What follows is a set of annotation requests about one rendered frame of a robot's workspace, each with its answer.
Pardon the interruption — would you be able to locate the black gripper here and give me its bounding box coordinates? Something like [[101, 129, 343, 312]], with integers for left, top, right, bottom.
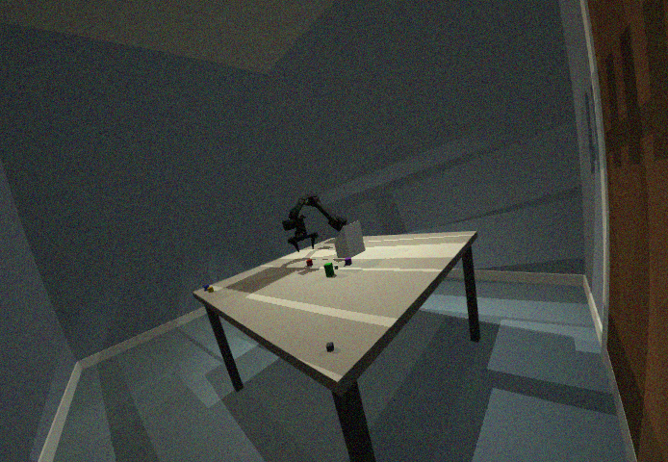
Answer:
[[288, 226, 318, 252]]

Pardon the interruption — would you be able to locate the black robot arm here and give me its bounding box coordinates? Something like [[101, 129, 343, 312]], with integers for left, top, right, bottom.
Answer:
[[282, 193, 347, 242]]

